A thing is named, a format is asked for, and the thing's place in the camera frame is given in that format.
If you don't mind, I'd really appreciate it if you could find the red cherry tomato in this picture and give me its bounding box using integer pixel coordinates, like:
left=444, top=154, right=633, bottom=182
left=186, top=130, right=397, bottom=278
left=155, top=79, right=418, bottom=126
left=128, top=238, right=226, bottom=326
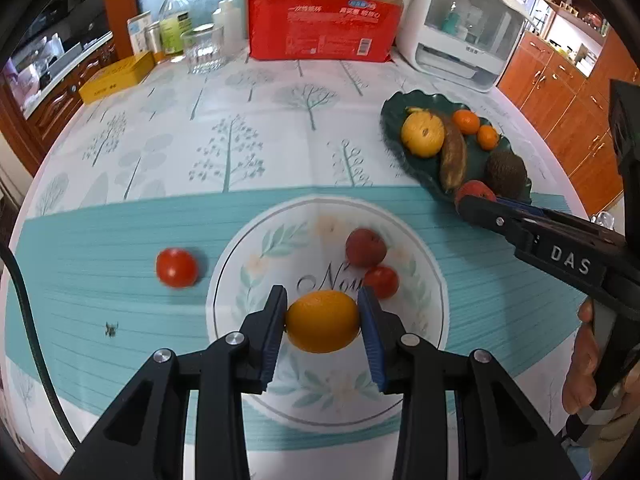
left=363, top=266, right=400, bottom=300
left=155, top=247, right=200, bottom=289

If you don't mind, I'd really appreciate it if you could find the wooden display shelf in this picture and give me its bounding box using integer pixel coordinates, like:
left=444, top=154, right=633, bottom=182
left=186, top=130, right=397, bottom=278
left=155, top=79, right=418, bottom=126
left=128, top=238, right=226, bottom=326
left=537, top=0, right=613, bottom=78

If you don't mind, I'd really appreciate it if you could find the red paper cup package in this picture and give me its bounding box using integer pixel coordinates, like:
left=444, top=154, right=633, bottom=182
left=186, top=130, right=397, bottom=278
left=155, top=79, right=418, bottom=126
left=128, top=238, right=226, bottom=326
left=248, top=0, right=423, bottom=64

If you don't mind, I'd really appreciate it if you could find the black cable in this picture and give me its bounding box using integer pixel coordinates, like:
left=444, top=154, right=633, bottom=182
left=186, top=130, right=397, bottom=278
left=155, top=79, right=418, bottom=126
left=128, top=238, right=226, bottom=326
left=0, top=242, right=82, bottom=453

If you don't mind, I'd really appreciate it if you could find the clear bottle with yellow liquid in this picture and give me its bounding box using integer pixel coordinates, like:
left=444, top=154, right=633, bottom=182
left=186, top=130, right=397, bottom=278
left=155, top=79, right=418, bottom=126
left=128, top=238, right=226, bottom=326
left=158, top=0, right=194, bottom=56

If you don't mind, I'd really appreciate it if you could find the wooden kitchen cabinet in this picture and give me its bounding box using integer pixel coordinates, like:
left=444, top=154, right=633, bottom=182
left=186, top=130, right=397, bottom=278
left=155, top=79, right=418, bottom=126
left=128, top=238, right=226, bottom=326
left=0, top=40, right=121, bottom=163

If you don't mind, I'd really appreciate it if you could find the yellow flat box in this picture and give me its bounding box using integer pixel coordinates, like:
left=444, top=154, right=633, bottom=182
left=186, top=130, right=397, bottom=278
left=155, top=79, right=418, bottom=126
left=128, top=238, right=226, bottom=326
left=78, top=51, right=156, bottom=105

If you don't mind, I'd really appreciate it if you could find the white squeeze bottle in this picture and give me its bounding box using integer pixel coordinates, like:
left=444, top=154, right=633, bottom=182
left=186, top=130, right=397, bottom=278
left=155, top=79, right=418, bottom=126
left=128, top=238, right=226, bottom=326
left=212, top=0, right=244, bottom=54

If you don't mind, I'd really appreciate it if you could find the clear drinking glass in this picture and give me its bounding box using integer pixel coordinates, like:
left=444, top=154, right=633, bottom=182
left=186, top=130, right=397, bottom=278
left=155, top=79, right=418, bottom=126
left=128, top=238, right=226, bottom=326
left=180, top=25, right=226, bottom=75

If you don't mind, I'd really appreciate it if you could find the person's right hand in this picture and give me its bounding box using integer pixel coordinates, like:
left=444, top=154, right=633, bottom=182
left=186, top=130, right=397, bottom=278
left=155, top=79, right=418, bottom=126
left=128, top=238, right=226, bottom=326
left=561, top=299, right=601, bottom=417

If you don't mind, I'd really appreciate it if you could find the overripe brown banana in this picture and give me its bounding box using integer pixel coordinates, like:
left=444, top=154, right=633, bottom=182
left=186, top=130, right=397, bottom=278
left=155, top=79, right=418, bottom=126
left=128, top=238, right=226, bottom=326
left=405, top=106, right=469, bottom=192

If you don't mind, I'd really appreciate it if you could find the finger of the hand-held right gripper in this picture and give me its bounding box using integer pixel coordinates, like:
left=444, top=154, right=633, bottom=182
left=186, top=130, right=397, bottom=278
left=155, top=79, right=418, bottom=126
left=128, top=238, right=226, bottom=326
left=456, top=195, right=533, bottom=257
left=495, top=198, right=556, bottom=222

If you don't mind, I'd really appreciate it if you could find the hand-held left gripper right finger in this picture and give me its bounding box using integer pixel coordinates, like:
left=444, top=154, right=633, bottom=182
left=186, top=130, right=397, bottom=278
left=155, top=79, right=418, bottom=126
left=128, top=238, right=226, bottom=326
left=356, top=286, right=576, bottom=480

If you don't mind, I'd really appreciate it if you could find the yellow striped melon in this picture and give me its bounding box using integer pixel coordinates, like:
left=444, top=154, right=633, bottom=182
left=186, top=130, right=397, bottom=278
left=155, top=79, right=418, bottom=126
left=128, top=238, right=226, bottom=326
left=400, top=111, right=446, bottom=158

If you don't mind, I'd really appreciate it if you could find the yellow-orange citrus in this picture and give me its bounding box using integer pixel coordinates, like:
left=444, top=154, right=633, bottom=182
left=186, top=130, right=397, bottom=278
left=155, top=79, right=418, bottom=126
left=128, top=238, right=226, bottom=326
left=285, top=289, right=362, bottom=354

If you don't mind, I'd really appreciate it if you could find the white countertop appliance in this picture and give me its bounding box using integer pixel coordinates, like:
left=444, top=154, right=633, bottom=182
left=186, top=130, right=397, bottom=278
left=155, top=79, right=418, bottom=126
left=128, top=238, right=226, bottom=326
left=397, top=0, right=527, bottom=94

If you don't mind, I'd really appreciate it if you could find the dark red plum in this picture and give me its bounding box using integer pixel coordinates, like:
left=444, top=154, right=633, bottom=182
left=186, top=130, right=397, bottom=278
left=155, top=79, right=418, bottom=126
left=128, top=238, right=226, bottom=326
left=454, top=180, right=497, bottom=207
left=345, top=228, right=388, bottom=269

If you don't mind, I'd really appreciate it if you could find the small metal tin can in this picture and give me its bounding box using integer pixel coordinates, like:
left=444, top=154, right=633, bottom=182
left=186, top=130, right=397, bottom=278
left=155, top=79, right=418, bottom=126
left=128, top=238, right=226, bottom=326
left=144, top=22, right=164, bottom=64

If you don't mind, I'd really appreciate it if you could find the dark brown avocado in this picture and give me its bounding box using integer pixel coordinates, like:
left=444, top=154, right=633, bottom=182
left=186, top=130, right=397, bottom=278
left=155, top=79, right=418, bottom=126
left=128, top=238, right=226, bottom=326
left=483, top=151, right=529, bottom=200

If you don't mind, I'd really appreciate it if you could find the large orange tangerine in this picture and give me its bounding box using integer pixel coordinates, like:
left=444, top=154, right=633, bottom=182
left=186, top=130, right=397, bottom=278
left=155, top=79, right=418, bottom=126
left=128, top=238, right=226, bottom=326
left=452, top=109, right=481, bottom=136

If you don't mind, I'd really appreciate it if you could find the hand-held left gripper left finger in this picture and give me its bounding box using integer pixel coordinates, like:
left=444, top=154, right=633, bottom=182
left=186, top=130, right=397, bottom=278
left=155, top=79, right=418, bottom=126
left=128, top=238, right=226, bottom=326
left=60, top=285, right=290, bottom=480

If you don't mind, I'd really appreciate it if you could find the tree print tablecloth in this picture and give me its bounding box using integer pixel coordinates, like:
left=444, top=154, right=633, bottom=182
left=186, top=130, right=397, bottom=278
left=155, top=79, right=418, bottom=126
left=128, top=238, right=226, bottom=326
left=4, top=44, right=592, bottom=480

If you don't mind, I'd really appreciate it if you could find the small blue white carton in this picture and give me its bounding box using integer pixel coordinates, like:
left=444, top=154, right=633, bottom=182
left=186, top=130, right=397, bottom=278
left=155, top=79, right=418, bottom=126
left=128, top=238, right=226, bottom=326
left=126, top=11, right=154, bottom=56

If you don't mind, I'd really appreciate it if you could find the small orange tangerine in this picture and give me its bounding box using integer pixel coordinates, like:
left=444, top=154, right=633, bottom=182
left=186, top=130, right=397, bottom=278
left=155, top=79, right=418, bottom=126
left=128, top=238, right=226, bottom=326
left=476, top=125, right=501, bottom=152

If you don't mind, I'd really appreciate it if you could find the wooden sideboard cabinet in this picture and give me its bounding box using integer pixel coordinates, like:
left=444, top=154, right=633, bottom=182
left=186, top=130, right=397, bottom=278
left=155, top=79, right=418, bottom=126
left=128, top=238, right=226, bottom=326
left=497, top=30, right=627, bottom=217

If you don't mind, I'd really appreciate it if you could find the dark green leaf-shaped plate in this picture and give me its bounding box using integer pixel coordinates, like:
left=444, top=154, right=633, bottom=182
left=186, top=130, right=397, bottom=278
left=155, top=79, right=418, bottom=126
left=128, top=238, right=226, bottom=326
left=380, top=89, right=534, bottom=206

